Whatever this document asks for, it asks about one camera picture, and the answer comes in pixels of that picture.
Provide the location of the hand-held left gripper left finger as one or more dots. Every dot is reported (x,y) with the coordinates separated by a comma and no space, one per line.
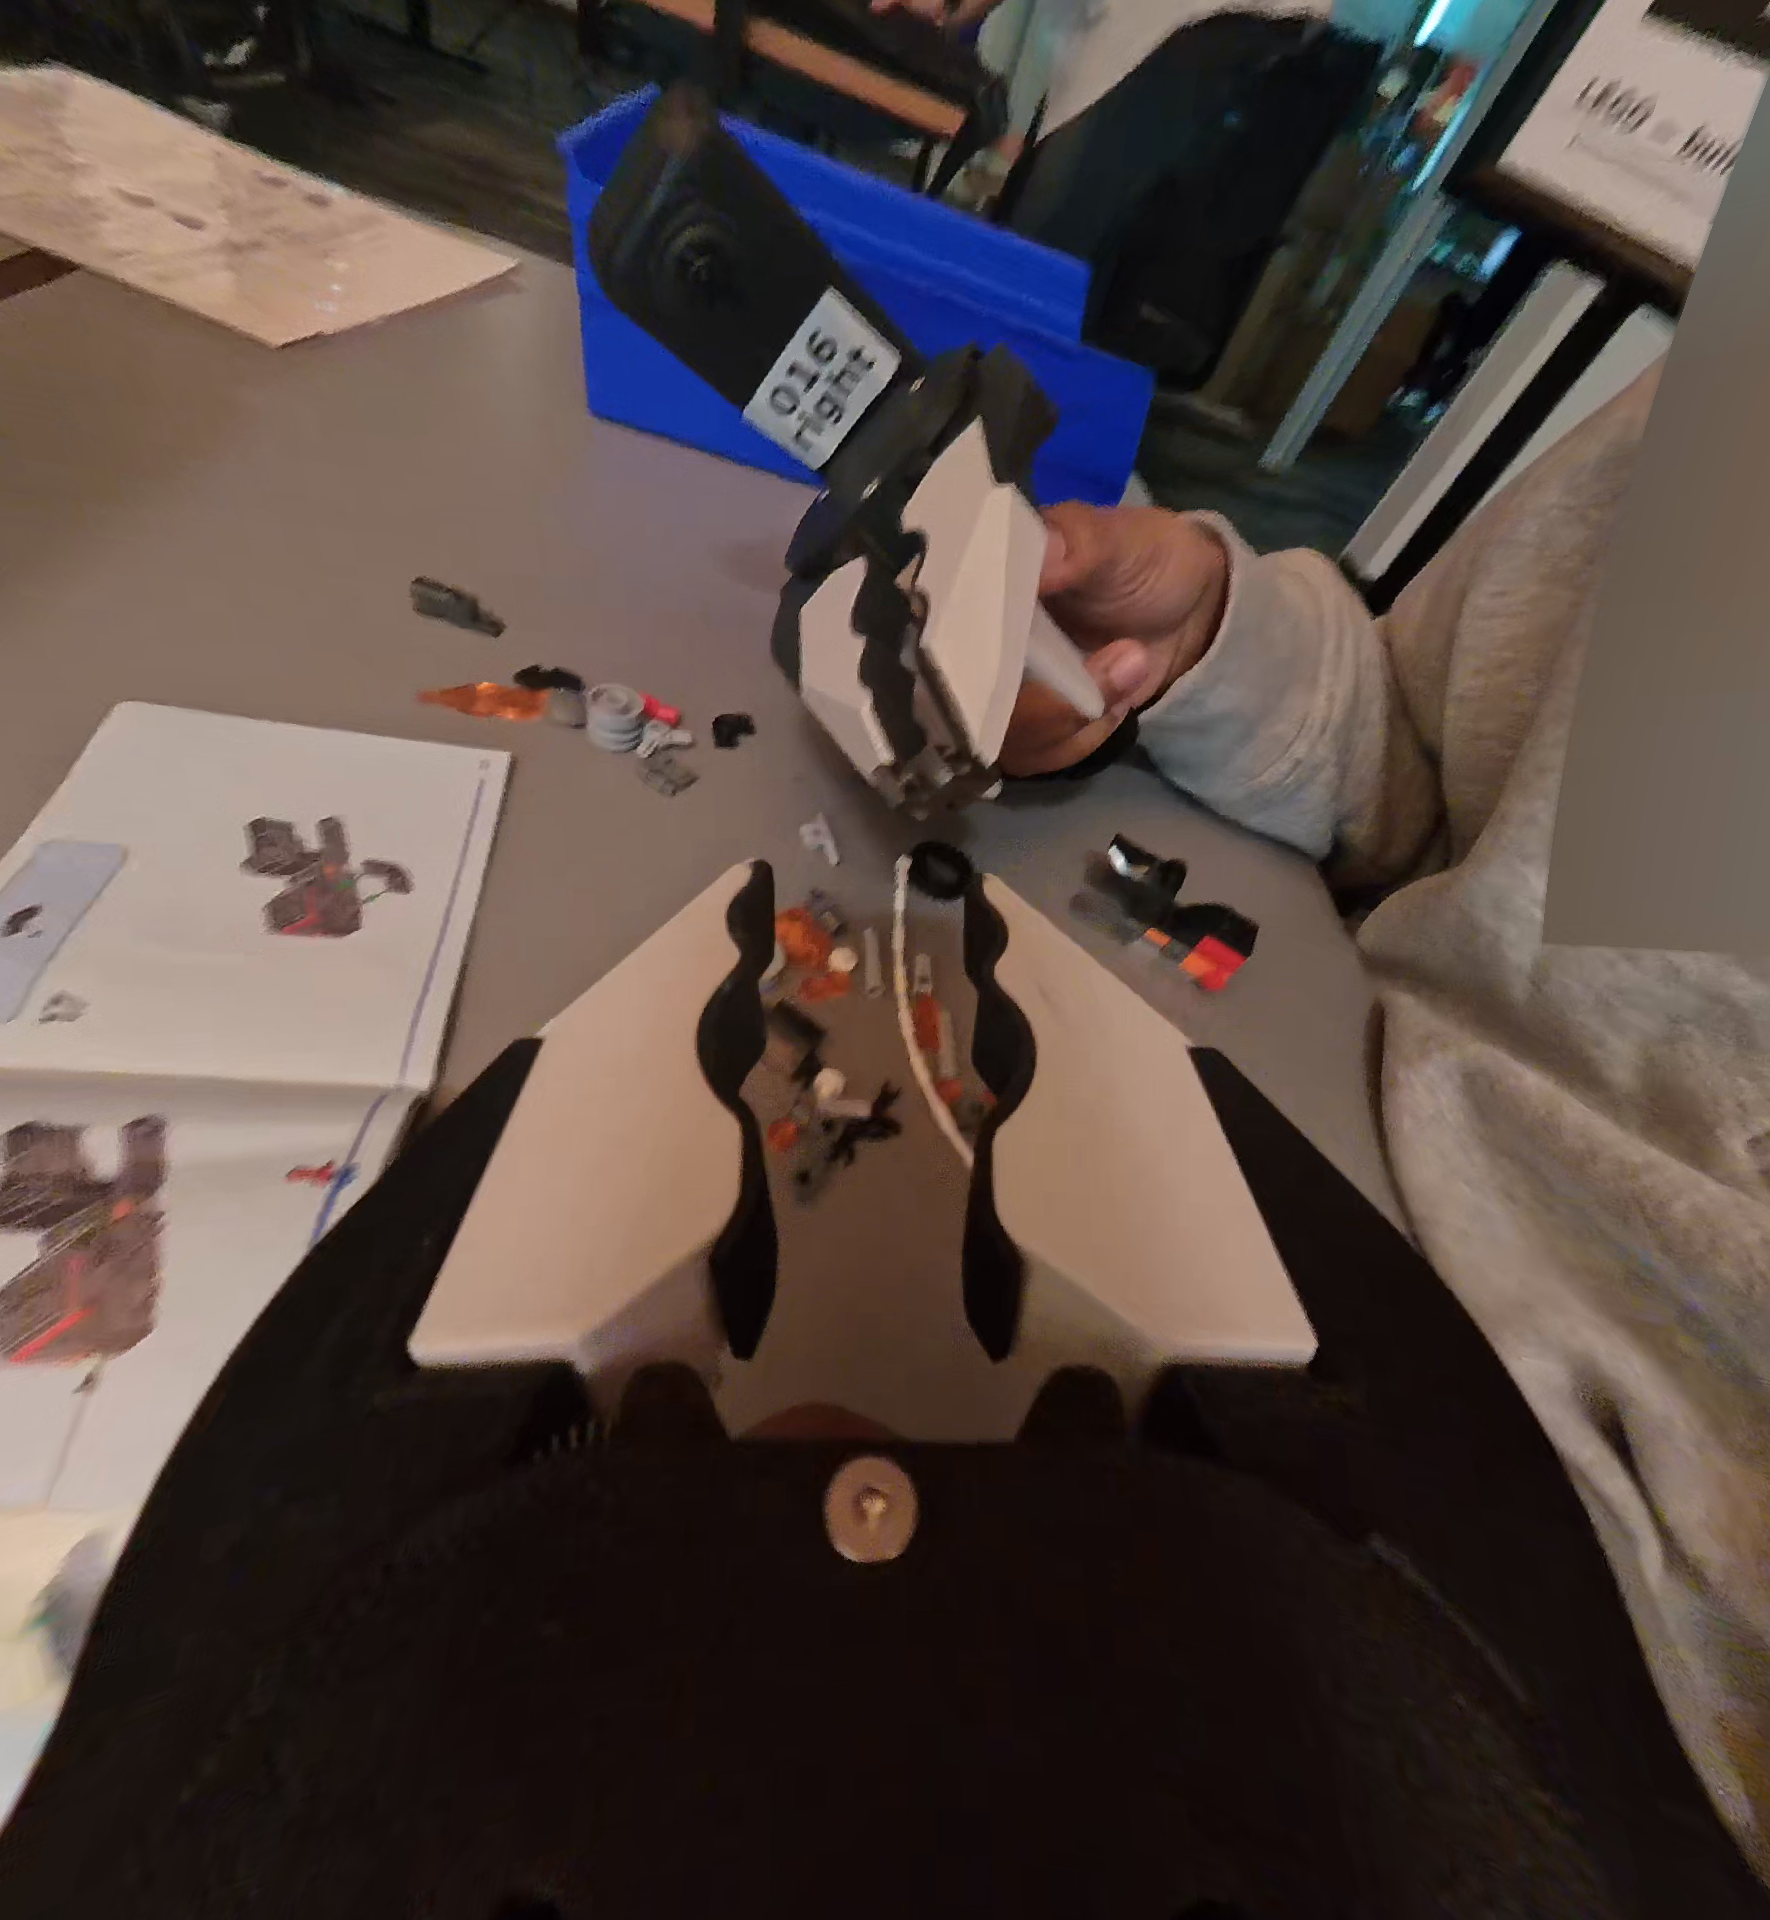
(585,1202)

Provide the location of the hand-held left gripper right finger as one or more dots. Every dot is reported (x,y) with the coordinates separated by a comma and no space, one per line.
(1141,1202)

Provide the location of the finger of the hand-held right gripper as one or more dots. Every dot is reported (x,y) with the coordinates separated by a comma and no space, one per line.
(983,600)
(843,676)

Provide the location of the pile of lego pieces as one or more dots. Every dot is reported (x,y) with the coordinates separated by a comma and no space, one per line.
(825,1109)

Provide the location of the person's right forearm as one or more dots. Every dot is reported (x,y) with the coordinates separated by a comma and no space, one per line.
(1306,706)

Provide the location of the black lego clip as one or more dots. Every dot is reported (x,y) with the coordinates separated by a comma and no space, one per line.
(733,730)

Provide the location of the small white lego piece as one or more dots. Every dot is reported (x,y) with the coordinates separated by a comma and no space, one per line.
(820,840)
(664,739)

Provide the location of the dark grey lego plate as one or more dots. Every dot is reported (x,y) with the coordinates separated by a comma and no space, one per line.
(669,776)

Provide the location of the black lego tyre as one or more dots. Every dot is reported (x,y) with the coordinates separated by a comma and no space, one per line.
(927,867)

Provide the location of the grey round lego piece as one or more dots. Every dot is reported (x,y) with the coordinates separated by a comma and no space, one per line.
(615,717)

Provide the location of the partly built black lego model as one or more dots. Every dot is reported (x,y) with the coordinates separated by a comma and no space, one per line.
(1200,945)

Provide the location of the black curved lego piece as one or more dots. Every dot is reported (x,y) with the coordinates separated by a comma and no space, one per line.
(547,677)

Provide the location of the white curved lego tube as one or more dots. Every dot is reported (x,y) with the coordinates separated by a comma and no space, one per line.
(909,1005)

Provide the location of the orange flame lego piece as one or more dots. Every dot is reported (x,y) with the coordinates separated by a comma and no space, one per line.
(479,700)

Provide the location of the dark grey lego connector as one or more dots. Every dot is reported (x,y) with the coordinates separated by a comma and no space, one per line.
(454,604)

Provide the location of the lego instruction booklet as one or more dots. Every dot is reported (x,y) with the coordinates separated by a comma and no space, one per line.
(226,960)

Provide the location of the person's right hand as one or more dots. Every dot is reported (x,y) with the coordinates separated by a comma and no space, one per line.
(1148,594)

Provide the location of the blue plastic bin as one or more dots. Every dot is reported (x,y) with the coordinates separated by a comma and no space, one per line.
(976,300)

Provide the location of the wooden table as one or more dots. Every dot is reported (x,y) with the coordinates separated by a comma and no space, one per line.
(840,68)

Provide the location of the brown paper sheet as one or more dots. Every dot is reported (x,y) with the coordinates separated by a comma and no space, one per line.
(150,196)

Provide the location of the white printed box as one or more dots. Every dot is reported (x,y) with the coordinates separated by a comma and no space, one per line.
(1637,104)

